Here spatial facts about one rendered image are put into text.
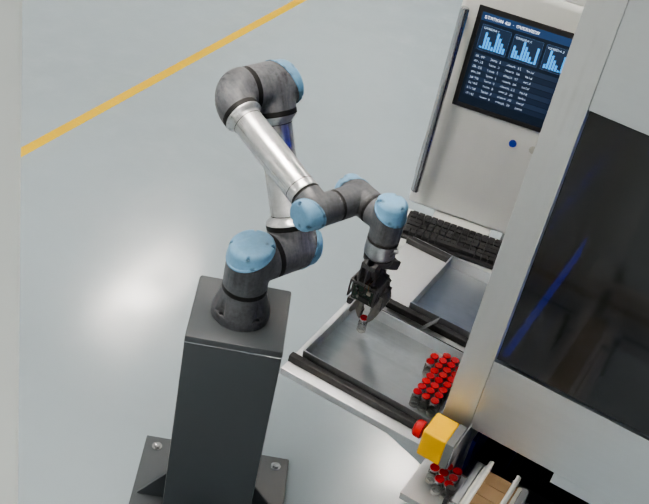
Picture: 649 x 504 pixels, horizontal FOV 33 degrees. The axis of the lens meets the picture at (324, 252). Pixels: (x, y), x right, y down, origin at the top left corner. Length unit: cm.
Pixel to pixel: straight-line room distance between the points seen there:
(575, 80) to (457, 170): 139
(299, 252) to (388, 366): 37
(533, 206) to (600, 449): 54
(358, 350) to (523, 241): 73
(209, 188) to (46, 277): 90
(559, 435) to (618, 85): 76
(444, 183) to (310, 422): 96
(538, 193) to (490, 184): 125
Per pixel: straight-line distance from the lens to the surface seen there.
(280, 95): 265
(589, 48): 187
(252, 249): 266
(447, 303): 286
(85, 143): 484
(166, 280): 412
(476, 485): 231
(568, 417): 224
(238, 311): 274
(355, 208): 246
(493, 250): 320
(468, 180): 326
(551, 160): 196
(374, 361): 263
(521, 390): 224
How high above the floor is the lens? 263
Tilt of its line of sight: 37 degrees down
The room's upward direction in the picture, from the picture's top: 13 degrees clockwise
